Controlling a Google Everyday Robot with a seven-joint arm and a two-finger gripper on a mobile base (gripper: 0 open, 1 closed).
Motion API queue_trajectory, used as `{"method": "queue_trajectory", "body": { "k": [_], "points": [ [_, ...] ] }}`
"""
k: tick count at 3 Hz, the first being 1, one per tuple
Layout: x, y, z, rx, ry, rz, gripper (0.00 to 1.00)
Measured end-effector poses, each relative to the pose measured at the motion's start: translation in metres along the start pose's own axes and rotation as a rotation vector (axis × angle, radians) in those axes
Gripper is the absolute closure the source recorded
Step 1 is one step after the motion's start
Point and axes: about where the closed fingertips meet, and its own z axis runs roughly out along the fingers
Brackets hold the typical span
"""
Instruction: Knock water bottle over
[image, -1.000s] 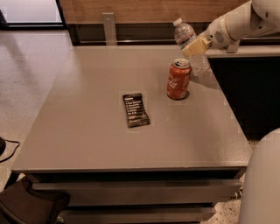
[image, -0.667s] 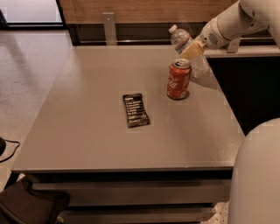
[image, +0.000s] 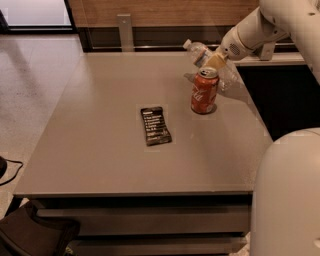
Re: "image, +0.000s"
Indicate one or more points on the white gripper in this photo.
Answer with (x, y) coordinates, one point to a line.
(230, 45)

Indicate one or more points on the clear plastic water bottle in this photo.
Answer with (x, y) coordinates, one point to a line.
(199, 55)

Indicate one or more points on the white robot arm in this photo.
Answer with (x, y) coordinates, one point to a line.
(285, 219)

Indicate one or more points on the red coca-cola can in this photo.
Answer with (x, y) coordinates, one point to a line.
(204, 90)

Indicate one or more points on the black snack bar wrapper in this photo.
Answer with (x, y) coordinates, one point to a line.
(156, 131)

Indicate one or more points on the black bag on floor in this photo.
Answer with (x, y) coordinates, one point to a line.
(23, 233)

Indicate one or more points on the right metal wall bracket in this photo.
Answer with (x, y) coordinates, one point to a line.
(265, 52)

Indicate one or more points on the metal wall bracket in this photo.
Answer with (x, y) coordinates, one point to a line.
(125, 32)
(265, 52)

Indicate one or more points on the left metal wall bracket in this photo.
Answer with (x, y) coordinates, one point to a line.
(125, 32)

